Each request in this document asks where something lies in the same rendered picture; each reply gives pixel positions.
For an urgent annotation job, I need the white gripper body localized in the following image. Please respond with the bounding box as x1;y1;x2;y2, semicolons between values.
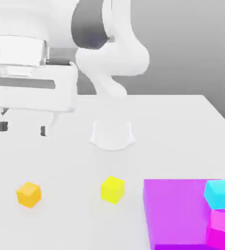
0;63;79;113

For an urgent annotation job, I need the small orange cube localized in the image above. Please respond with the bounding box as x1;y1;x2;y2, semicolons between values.
16;181;42;209

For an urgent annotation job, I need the small yellow cube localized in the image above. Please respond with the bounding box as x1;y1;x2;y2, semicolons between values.
101;175;126;206

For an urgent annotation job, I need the small cyan cube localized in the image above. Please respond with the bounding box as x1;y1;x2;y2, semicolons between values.
203;179;225;211

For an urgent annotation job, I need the small magenta cube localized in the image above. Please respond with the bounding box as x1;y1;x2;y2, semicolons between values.
205;209;225;250

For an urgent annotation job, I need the large purple box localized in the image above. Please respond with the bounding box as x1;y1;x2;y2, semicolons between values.
143;178;225;250

